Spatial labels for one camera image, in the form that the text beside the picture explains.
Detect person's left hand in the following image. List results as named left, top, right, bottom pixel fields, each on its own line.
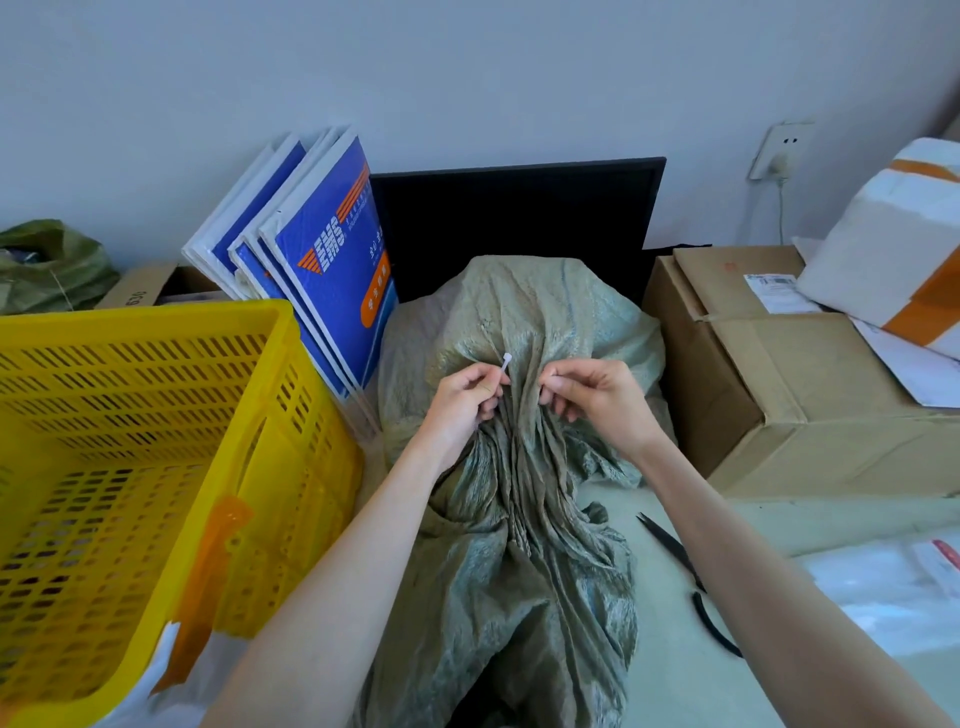
left=417, top=363, right=513, bottom=475

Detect person's right hand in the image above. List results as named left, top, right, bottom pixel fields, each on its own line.
left=536, top=357, right=666, bottom=468

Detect green woven sack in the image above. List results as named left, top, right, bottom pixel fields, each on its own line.
left=352, top=255, right=678, bottom=728

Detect person's left forearm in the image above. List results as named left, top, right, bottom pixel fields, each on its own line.
left=198, top=433, right=471, bottom=728

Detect person's right forearm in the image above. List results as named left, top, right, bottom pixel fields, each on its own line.
left=624, top=431, right=960, bottom=728

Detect black monitor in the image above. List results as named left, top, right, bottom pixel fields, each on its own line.
left=369, top=156, right=668, bottom=307

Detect blue and white mailing envelope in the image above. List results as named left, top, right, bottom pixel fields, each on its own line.
left=246, top=132, right=354, bottom=400
left=227, top=129, right=335, bottom=354
left=181, top=133, right=309, bottom=303
left=258, top=130, right=396, bottom=393

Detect large brown cardboard box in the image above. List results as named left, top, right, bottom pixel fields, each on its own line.
left=642, top=245, right=960, bottom=502

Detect black scissors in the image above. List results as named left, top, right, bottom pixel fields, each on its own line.
left=636, top=512, right=745, bottom=660

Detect white shipping label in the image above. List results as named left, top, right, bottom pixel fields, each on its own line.
left=744, top=273, right=823, bottom=316

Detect small brown cardboard box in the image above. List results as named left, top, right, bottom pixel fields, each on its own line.
left=94, top=261, right=223, bottom=310

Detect white paper envelope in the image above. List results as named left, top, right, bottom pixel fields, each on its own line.
left=792, top=237, right=960, bottom=411

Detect yellow plastic crate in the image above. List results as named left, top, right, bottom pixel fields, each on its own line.
left=0, top=298, right=366, bottom=728

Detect white parcel with orange tape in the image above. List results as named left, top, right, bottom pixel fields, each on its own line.
left=795, top=136, right=960, bottom=363

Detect clear plastic bag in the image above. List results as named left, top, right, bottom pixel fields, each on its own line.
left=793, top=525, right=960, bottom=661

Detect white plastic bag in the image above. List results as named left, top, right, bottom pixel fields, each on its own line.
left=112, top=619, right=250, bottom=728

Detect dark green woven bag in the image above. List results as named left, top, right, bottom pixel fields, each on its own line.
left=0, top=219, right=121, bottom=316

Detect white wall socket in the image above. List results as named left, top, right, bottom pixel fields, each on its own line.
left=747, top=121, right=816, bottom=183

